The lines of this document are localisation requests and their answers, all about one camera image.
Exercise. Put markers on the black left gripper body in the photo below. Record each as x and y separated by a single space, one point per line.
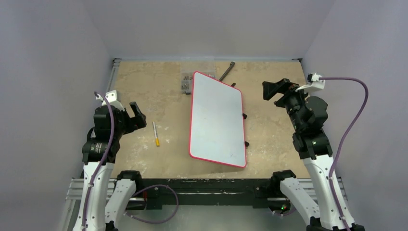
126 124

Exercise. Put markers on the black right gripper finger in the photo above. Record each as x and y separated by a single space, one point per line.
282 84
268 93

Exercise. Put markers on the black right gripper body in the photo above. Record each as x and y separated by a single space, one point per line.
285 96

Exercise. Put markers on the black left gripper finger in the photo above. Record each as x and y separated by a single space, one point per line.
140 121
135 109

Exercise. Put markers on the pink framed whiteboard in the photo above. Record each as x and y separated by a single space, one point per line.
217 132

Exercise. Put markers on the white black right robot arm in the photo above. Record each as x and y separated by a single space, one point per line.
329 211

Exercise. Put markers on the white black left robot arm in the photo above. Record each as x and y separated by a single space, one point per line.
97 212

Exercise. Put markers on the black metal rod tool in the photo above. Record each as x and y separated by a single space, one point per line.
232 64

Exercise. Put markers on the clear plastic screw box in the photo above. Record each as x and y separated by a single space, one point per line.
188 67

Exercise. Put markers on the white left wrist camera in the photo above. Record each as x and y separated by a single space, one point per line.
114 99

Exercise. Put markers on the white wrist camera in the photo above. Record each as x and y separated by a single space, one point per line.
114 99
314 83

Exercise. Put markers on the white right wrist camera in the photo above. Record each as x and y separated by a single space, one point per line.
314 83

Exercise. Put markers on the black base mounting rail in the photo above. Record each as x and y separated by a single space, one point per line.
257 193

